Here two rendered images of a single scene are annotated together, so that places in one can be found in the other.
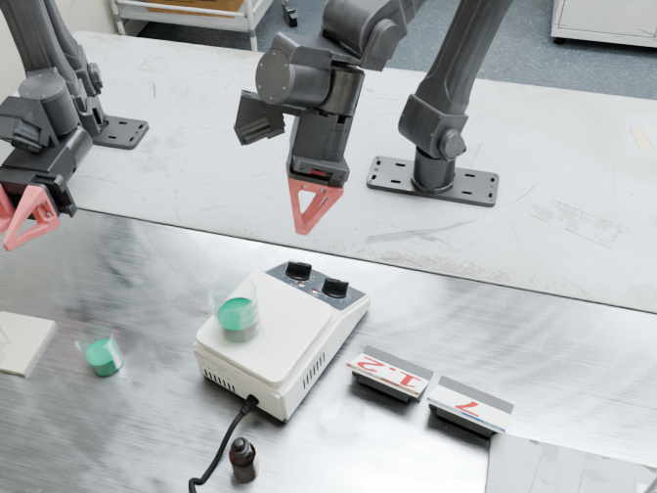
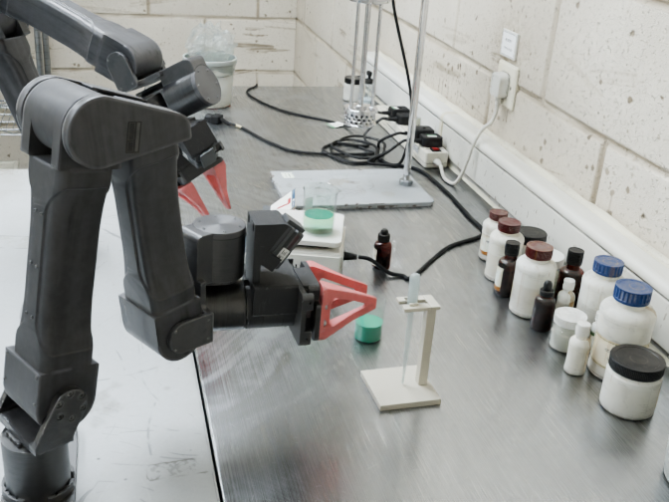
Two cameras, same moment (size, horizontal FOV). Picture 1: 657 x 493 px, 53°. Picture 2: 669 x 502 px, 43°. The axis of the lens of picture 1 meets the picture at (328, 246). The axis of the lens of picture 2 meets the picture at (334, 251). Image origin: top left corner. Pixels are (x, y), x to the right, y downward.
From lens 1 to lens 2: 1.55 m
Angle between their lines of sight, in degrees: 91
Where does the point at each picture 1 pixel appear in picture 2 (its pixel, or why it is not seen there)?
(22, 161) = (285, 275)
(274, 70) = (205, 80)
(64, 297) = (331, 383)
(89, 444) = not seen: hidden behind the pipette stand
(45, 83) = (214, 222)
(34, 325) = (374, 378)
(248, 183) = (105, 332)
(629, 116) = not seen: outside the picture
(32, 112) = (264, 213)
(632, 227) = not seen: hidden behind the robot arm
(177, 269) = (249, 336)
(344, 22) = (149, 54)
